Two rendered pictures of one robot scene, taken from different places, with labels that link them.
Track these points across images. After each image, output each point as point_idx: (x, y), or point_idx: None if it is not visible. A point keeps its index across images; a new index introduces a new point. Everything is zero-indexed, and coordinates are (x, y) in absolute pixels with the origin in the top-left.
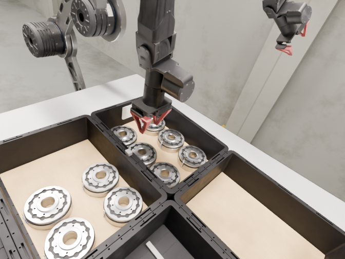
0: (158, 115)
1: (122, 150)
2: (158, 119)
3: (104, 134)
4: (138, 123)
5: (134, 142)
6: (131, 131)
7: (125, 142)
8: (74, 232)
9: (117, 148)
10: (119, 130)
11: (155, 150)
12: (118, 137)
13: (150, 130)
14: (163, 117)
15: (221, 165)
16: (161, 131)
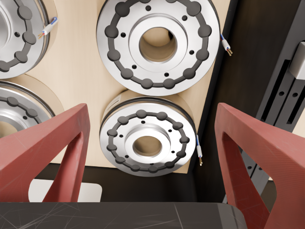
0: (209, 211)
1: (300, 90)
2: (70, 136)
3: (266, 181)
4: (250, 186)
5: (135, 98)
6: (114, 139)
7: (170, 115)
8: None
9: (301, 111)
10: (148, 160)
11: (104, 12)
12: (170, 142)
13: (44, 107)
14: (49, 132)
15: None
16: (6, 74)
